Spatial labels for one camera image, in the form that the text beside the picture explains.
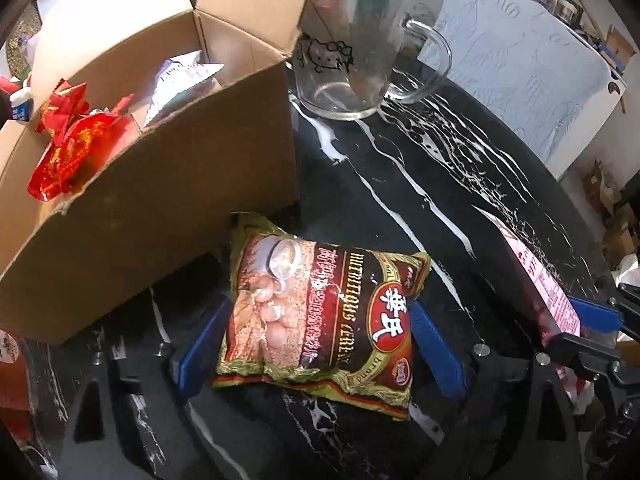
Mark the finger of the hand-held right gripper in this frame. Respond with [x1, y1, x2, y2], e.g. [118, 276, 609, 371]
[569, 282, 640, 335]
[542, 332, 626, 386]

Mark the clear glass mug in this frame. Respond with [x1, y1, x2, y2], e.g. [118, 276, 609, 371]
[287, 0, 453, 121]

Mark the small white bottle blue label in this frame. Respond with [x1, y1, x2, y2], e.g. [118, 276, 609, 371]
[9, 86, 35, 122]

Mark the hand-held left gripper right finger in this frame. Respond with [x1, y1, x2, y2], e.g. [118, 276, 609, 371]
[407, 302, 586, 480]

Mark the purple white snack packet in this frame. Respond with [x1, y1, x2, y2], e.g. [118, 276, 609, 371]
[144, 57, 226, 128]

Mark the pile of cardboard boxes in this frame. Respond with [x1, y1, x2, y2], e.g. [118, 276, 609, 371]
[582, 160, 640, 281]

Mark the pink snack packet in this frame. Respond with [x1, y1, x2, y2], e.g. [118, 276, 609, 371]
[475, 207, 596, 411]

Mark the brown cereal packet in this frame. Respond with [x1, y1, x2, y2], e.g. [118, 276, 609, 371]
[212, 211, 432, 421]

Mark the brown cardboard box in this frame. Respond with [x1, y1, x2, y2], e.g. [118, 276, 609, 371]
[0, 0, 316, 346]

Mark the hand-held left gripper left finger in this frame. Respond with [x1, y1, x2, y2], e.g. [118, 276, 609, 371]
[55, 297, 231, 480]

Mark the red gold candy packet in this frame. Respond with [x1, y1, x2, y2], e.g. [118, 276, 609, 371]
[27, 79, 136, 203]

